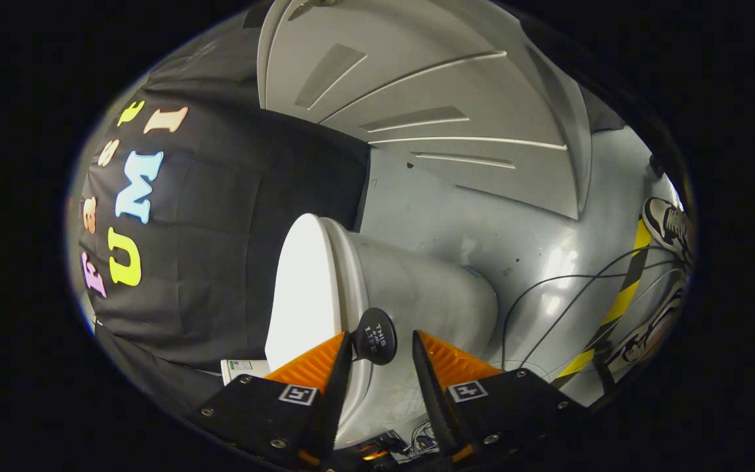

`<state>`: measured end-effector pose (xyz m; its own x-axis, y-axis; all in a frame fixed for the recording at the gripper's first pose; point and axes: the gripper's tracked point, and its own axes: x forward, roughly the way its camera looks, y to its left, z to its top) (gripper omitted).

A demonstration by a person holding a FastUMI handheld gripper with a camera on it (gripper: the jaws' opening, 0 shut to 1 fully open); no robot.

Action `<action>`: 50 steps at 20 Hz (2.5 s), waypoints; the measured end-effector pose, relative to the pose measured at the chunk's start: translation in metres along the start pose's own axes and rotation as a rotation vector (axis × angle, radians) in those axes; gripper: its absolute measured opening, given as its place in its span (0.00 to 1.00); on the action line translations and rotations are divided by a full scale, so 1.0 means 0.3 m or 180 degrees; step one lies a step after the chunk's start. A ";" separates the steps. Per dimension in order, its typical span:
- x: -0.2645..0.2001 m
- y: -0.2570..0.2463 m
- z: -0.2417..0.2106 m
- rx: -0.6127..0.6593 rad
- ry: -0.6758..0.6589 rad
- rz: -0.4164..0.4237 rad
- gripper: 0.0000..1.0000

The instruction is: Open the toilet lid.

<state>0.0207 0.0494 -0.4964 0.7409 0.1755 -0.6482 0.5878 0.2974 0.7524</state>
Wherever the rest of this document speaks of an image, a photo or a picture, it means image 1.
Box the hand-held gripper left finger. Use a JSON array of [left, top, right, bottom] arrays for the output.
[[186, 331, 354, 469]]

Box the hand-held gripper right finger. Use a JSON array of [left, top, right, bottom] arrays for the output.
[[412, 329, 590, 470]]

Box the person's shoe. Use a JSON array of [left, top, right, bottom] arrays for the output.
[[604, 287, 687, 376], [642, 197, 694, 264]]

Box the black round lid handle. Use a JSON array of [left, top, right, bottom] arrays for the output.
[[351, 307, 398, 366]]

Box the black backdrop cloth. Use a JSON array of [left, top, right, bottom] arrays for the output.
[[66, 79, 372, 420]]

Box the white toilet body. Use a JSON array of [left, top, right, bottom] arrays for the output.
[[220, 216, 500, 450]]

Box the white toilet lid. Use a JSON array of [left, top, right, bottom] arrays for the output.
[[264, 212, 347, 372]]

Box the yellow black striped tape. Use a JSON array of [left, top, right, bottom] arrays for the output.
[[551, 220, 653, 387]]

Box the grey ribbed plastic panel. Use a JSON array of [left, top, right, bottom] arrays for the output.
[[256, 0, 593, 221]]

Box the black cable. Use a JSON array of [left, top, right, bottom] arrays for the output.
[[520, 246, 657, 366], [501, 259, 683, 369]]

